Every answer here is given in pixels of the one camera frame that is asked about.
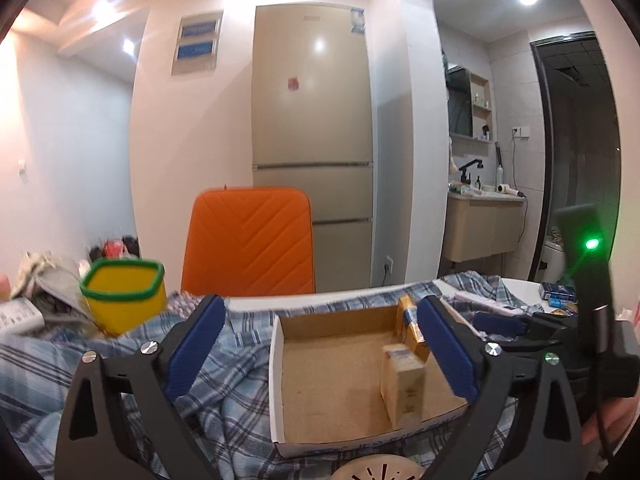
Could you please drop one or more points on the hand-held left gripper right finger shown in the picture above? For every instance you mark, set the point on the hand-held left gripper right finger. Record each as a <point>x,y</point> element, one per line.
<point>445,352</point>

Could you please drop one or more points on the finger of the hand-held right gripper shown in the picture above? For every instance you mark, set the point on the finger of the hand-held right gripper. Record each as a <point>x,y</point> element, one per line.
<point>497,324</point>

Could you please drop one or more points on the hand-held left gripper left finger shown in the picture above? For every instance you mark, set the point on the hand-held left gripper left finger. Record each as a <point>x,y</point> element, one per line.
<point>195,347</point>

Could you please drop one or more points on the cardboard box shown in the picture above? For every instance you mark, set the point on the cardboard box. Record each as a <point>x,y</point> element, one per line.
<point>330,375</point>

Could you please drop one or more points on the blue box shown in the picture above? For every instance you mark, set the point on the blue box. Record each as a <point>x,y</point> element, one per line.
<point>556,291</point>

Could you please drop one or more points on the yellow carton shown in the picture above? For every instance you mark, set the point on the yellow carton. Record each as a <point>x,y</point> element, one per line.
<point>407,327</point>

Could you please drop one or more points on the tan carton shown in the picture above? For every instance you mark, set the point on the tan carton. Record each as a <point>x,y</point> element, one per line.
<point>402,390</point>

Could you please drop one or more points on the blue plaid blanket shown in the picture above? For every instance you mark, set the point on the blue plaid blanket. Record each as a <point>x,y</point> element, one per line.
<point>240,410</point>

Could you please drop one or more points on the yellow container with green rim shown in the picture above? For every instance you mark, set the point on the yellow container with green rim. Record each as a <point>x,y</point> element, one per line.
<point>125,305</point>

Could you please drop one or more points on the beige vanity cabinet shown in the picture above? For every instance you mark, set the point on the beige vanity cabinet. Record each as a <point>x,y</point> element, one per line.
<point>480,230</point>

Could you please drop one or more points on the orange chair back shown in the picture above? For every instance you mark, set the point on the orange chair back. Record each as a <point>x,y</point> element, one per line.
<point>247,245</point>

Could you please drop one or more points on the red bag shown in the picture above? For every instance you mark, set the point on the red bag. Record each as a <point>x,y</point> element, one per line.
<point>114,249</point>

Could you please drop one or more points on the white hair dryer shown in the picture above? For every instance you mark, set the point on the white hair dryer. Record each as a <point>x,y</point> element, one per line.
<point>507,190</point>

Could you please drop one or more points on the white perforated round lid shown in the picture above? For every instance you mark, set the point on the white perforated round lid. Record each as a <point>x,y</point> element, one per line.
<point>375,467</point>

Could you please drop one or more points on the black faucet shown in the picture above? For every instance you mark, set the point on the black faucet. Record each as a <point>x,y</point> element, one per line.
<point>467,170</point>

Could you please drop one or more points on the black framed glass door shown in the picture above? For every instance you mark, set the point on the black framed glass door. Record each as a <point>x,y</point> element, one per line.
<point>580,150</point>

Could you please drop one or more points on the clutter pile of papers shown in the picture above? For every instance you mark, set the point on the clutter pile of papers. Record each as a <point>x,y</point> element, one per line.
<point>47,280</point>

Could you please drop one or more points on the white printed box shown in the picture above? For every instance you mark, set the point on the white printed box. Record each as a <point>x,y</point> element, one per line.
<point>20,315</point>

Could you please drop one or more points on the mirror cabinet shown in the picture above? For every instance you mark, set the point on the mirror cabinet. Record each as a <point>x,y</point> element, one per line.
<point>460,105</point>

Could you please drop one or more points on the beige refrigerator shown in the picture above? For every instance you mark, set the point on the beige refrigerator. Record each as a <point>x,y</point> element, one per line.
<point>312,125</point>

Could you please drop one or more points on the pink fridge sticker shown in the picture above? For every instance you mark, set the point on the pink fridge sticker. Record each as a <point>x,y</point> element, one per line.
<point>293,83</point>

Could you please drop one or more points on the white wall socket with plug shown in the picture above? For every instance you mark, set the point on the white wall socket with plug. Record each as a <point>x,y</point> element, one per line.
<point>388,264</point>

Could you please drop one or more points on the white wall outlet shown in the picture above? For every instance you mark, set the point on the white wall outlet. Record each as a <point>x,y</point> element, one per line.
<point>519,132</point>

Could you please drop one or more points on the wall electrical panel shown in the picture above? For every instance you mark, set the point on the wall electrical panel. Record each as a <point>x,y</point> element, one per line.
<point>197,42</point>

